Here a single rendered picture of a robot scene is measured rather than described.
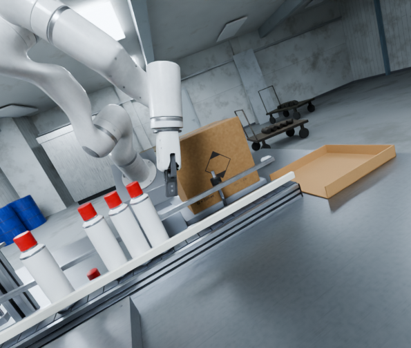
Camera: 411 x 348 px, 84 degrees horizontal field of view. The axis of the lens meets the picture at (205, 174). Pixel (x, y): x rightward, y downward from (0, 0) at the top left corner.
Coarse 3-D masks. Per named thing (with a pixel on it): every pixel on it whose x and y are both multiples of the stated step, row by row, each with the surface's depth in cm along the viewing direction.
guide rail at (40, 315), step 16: (288, 176) 69; (256, 192) 66; (224, 208) 64; (240, 208) 65; (208, 224) 62; (176, 240) 59; (144, 256) 57; (112, 272) 55; (80, 288) 54; (96, 288) 54; (64, 304) 52; (32, 320) 50; (0, 336) 48
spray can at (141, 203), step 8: (128, 184) 58; (136, 184) 57; (128, 192) 57; (136, 192) 57; (136, 200) 57; (144, 200) 57; (136, 208) 57; (144, 208) 57; (152, 208) 59; (144, 216) 58; (152, 216) 58; (144, 224) 58; (152, 224) 59; (160, 224) 60; (144, 232) 60; (152, 232) 59; (160, 232) 60; (152, 240) 60; (160, 240) 60
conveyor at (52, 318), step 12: (276, 192) 69; (252, 204) 68; (228, 216) 67; (216, 228) 63; (192, 240) 62; (168, 252) 61; (132, 276) 57; (108, 288) 56; (84, 300) 55; (36, 324) 53; (48, 324) 51; (24, 336) 50
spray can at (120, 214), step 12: (108, 204) 55; (120, 204) 56; (120, 216) 55; (132, 216) 58; (120, 228) 56; (132, 228) 57; (132, 240) 57; (144, 240) 59; (132, 252) 58; (144, 252) 59; (144, 264) 59
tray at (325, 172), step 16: (336, 144) 90; (352, 144) 84; (368, 144) 79; (384, 144) 74; (304, 160) 92; (320, 160) 91; (336, 160) 85; (352, 160) 80; (368, 160) 68; (384, 160) 71; (272, 176) 88; (304, 176) 83; (320, 176) 79; (336, 176) 74; (352, 176) 67; (304, 192) 73; (320, 192) 69; (336, 192) 65
